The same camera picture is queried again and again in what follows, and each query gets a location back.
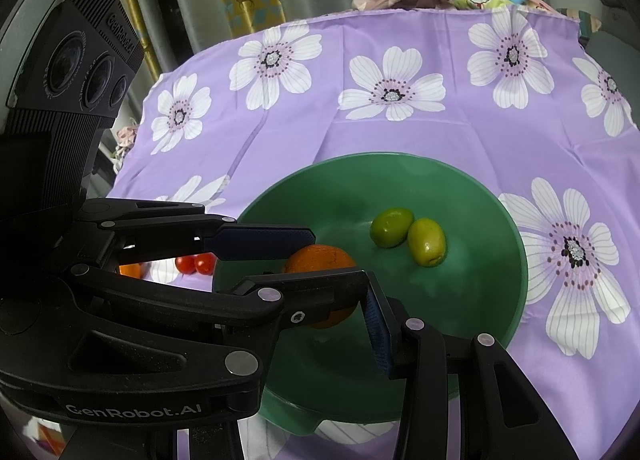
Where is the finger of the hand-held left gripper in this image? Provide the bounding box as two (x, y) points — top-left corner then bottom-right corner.
(50, 262), (371, 393)
(75, 197), (317, 263)

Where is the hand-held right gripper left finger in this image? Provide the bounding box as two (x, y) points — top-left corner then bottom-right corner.
(60, 410), (248, 460)

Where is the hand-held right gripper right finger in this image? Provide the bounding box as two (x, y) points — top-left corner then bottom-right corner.
(362, 285), (581, 460)

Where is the green plastic bowl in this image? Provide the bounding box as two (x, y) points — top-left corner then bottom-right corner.
(212, 152), (530, 438)

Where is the green jujube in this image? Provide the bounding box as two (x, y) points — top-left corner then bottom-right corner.
(406, 218), (447, 268)
(369, 208), (416, 248)

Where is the pink floral cloth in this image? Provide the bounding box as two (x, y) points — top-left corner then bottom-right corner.
(112, 125), (141, 161)

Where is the purple floral tablecloth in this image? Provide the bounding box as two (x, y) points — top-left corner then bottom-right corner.
(107, 4), (640, 460)

